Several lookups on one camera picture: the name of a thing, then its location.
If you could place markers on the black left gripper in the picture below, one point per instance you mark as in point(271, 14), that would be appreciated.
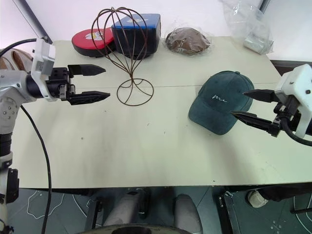
point(58, 84)

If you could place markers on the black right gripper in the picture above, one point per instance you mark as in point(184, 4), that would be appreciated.
point(288, 109)

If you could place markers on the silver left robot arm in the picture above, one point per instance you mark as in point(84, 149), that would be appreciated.
point(12, 83)

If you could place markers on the brown cap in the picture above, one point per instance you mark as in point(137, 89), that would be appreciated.
point(186, 40)

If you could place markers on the dark green baseball cap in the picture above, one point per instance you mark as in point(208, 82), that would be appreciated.
point(219, 104)

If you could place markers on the red and black round pad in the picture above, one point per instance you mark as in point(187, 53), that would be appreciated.
point(85, 44)

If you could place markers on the dark cabinet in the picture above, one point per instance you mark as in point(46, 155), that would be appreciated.
point(285, 67)

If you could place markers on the blue and black box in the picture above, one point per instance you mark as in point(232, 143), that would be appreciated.
point(146, 41)

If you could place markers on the brown wooden chair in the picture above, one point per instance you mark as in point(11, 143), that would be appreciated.
point(14, 58)

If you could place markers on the clear plastic bag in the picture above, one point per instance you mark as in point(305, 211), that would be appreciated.
point(248, 26)

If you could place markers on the black trouser leg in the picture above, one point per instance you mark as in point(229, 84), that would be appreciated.
point(287, 192)

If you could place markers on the white shoe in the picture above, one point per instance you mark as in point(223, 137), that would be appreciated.
point(256, 198)

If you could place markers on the black table leg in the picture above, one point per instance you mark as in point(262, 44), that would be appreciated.
point(93, 209)
point(228, 212)

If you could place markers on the grey rounded robot leg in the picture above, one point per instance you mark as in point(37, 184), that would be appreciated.
point(124, 209)
point(186, 212)

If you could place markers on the black robot waist part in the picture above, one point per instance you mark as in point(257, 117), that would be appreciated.
point(143, 202)

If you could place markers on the dark rounded robot body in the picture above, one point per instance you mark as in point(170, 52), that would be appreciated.
point(136, 230)

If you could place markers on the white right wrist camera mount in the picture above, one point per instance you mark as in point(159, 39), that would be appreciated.
point(297, 83)

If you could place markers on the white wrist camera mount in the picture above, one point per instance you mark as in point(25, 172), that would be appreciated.
point(297, 83)
point(41, 63)

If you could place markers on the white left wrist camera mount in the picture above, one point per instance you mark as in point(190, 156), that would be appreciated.
point(41, 63)

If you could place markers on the grey metal frame bar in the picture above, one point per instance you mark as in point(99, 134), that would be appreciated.
point(36, 23)

